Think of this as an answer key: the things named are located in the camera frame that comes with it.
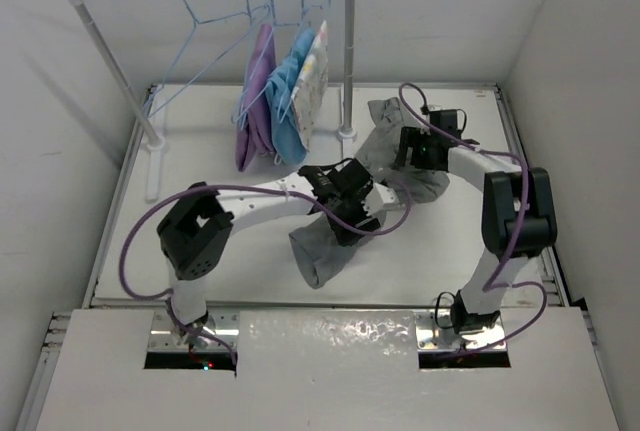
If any grey t shirt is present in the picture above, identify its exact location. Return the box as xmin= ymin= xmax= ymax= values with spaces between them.
xmin=289 ymin=97 xmax=450 ymax=289

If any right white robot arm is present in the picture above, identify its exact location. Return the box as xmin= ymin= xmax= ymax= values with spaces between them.
xmin=395 ymin=110 xmax=558 ymax=334

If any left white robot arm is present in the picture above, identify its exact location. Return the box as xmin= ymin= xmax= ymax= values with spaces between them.
xmin=157 ymin=159 xmax=398 ymax=326

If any blue garment on hanger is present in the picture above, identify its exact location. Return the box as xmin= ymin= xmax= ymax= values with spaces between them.
xmin=265 ymin=28 xmax=315 ymax=166

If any white patterned garment on hanger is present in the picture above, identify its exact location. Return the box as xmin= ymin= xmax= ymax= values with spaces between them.
xmin=291 ymin=20 xmax=329 ymax=151

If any purple garment on hanger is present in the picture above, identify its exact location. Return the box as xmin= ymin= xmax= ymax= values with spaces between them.
xmin=235 ymin=23 xmax=276 ymax=172

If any white foam front board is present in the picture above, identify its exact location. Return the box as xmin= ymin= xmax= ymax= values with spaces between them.
xmin=36 ymin=308 xmax=617 ymax=430

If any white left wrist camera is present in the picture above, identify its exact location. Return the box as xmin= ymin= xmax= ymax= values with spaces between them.
xmin=363 ymin=183 xmax=403 ymax=215

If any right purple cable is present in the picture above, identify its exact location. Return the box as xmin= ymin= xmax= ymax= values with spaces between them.
xmin=398 ymin=82 xmax=548 ymax=352

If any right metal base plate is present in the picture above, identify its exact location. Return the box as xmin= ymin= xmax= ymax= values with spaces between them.
xmin=414 ymin=309 xmax=507 ymax=353

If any metal base plate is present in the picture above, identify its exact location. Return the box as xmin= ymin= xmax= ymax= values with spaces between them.
xmin=414 ymin=309 xmax=507 ymax=353
xmin=147 ymin=312 xmax=240 ymax=353

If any empty light blue wire hanger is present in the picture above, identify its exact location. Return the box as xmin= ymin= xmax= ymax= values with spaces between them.
xmin=144 ymin=0 xmax=271 ymax=117

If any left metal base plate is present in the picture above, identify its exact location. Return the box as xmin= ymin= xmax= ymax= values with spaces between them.
xmin=147 ymin=312 xmax=240 ymax=353

